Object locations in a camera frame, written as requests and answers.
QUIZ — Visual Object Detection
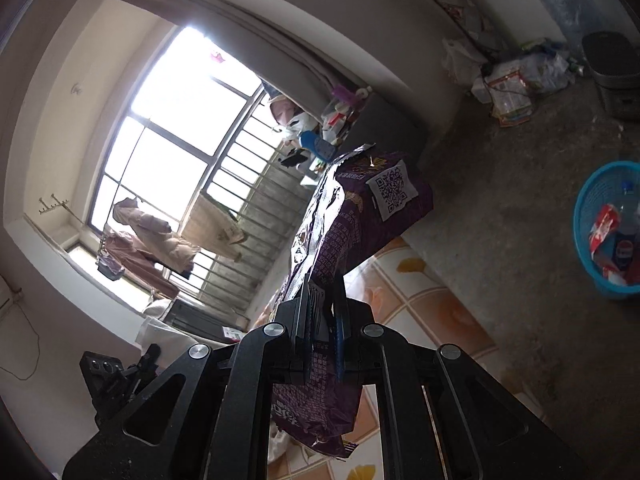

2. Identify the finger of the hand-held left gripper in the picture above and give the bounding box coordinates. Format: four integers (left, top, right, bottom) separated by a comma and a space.
131, 343, 163, 380

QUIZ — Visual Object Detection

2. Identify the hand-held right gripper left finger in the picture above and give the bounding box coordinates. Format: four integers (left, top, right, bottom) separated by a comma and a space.
62, 282, 326, 480

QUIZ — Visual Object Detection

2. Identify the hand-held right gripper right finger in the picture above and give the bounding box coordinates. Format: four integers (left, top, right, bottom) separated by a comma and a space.
327, 280, 588, 480

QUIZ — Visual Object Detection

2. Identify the purple snack bag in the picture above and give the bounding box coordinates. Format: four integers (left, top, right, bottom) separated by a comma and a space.
270, 142, 435, 458

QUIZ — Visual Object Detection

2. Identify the blue plastic basket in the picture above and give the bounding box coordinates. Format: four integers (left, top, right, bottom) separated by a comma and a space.
573, 161, 640, 301

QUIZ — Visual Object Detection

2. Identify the red snack packet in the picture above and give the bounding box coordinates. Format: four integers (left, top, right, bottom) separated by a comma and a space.
589, 204, 621, 263

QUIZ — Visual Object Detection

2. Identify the clear soda bottle blue label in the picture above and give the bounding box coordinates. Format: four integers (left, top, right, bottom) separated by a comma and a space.
612, 182, 640, 273

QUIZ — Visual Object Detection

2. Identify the pink hanging garment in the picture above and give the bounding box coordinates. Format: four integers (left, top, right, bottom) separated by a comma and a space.
102, 232, 181, 301

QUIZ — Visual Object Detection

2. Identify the printed blanket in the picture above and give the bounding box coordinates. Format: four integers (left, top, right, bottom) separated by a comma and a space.
250, 237, 506, 480

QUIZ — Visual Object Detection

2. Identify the beige hanging jacket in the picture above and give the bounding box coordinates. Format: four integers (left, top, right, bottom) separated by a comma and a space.
112, 197, 201, 276

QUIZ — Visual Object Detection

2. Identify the beige hanging cloth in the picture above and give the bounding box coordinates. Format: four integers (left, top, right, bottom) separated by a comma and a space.
180, 195, 246, 261

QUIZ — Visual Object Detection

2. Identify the dark grey cabinet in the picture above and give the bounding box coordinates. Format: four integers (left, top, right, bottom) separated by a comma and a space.
295, 92, 432, 201

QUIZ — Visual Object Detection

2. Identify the pink hanging cloth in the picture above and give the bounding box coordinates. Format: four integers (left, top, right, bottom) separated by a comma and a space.
267, 97, 297, 127

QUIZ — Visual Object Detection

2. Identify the window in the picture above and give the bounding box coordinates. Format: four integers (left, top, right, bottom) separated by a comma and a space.
87, 25, 321, 321

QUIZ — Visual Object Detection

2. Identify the white plastic bag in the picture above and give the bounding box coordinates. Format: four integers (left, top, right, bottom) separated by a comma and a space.
442, 37, 488, 86

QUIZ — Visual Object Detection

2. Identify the grey curtain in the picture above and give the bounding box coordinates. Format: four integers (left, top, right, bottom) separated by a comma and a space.
112, 0, 351, 111

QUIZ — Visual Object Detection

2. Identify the heap of clear plastic bags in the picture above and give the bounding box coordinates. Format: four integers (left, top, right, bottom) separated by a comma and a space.
520, 40, 576, 93

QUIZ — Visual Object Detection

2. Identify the black rice cooker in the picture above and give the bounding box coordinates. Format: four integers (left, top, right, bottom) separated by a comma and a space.
581, 31, 640, 121

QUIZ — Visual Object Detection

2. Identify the large clear water jug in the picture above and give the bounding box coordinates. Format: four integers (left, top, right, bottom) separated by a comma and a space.
536, 0, 608, 61

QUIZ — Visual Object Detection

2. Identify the thin wall cable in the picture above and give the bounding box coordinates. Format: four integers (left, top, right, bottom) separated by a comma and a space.
0, 285, 42, 381

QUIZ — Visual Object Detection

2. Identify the wall hook rack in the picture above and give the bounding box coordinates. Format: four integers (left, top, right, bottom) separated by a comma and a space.
39, 194, 71, 217

